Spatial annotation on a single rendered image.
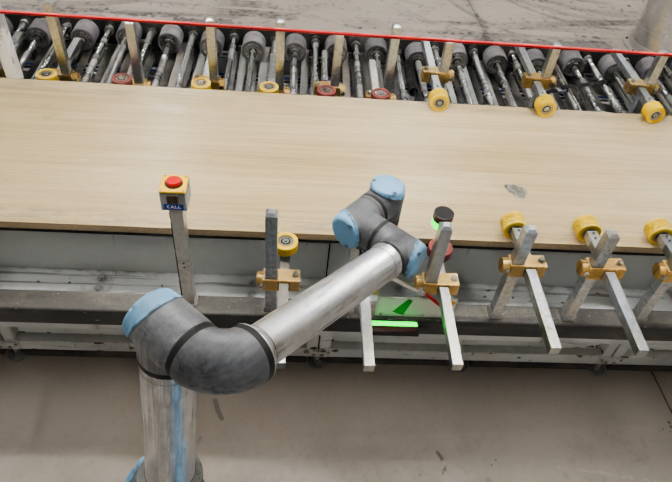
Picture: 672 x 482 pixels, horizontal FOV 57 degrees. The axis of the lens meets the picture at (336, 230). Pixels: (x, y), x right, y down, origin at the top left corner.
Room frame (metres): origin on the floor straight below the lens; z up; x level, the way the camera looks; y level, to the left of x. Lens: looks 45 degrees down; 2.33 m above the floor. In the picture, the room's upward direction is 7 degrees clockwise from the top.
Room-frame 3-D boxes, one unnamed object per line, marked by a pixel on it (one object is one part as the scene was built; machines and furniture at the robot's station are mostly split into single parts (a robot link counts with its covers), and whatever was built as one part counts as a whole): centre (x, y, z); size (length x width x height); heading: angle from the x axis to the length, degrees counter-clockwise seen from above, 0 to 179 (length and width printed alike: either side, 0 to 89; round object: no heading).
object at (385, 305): (1.26, -0.29, 0.75); 0.26 x 0.01 x 0.10; 96
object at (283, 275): (1.24, 0.16, 0.84); 0.13 x 0.06 x 0.05; 96
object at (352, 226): (1.09, -0.06, 1.27); 0.12 x 0.12 x 0.09; 54
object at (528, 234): (1.31, -0.56, 0.87); 0.03 x 0.03 x 0.48; 6
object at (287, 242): (1.34, 0.15, 0.85); 0.08 x 0.08 x 0.11
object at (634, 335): (1.28, -0.86, 0.95); 0.50 x 0.04 x 0.04; 6
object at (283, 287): (1.15, 0.13, 0.83); 0.43 x 0.03 x 0.04; 6
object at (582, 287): (1.34, -0.81, 0.87); 0.03 x 0.03 x 0.48; 6
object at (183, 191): (1.21, 0.44, 1.18); 0.07 x 0.07 x 0.08; 6
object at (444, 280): (1.29, -0.34, 0.85); 0.13 x 0.06 x 0.05; 96
